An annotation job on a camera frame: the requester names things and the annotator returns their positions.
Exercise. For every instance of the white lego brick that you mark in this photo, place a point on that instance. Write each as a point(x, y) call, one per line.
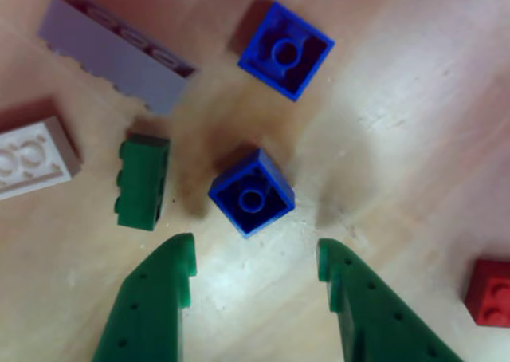
point(32, 158)

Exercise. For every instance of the light grey lego brick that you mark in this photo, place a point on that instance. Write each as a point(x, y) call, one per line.
point(119, 55)

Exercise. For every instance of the small blue lego brick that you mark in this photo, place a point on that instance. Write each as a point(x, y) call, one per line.
point(251, 198)
point(285, 53)

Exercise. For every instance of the small red lego brick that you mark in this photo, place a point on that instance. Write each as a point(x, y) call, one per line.
point(490, 294)

